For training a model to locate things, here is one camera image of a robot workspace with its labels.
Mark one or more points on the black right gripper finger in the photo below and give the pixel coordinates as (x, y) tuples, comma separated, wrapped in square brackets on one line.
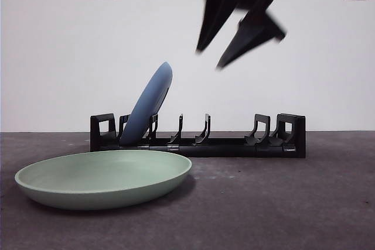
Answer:
[(214, 13), (252, 36)]

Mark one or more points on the blue round plate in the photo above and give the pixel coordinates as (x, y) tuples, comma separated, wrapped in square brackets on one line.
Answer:
[(149, 100)]

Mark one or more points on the pale green round plate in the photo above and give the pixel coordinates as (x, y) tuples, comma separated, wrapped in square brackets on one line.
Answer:
[(102, 174)]

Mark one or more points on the black plastic plate rack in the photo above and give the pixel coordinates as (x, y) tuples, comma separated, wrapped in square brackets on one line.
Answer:
[(234, 149)]

